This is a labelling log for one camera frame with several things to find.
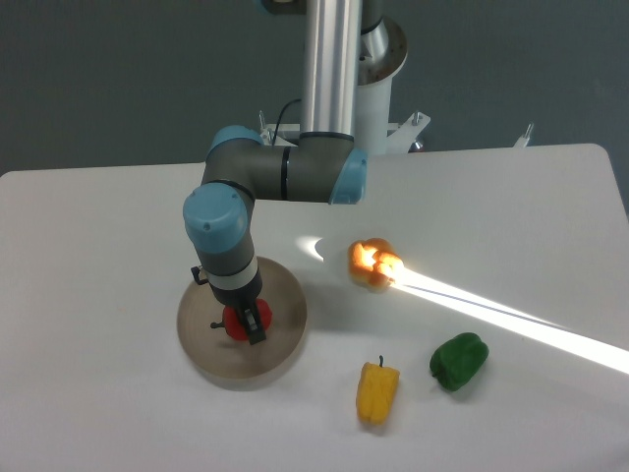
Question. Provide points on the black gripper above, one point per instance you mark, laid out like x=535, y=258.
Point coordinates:
x=238, y=290

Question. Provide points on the red bell pepper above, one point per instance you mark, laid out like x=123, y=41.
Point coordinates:
x=233, y=327

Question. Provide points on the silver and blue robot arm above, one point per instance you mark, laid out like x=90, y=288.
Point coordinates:
x=348, y=45

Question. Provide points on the beige round plate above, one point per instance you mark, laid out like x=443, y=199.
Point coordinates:
x=237, y=364

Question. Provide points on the orange bell pepper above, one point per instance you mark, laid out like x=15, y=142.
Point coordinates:
x=374, y=264

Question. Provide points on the yellow bell pepper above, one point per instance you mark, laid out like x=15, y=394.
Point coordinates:
x=376, y=392

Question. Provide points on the green bell pepper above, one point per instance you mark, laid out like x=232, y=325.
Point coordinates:
x=454, y=363

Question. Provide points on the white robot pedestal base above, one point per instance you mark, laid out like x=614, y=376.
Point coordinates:
x=376, y=118

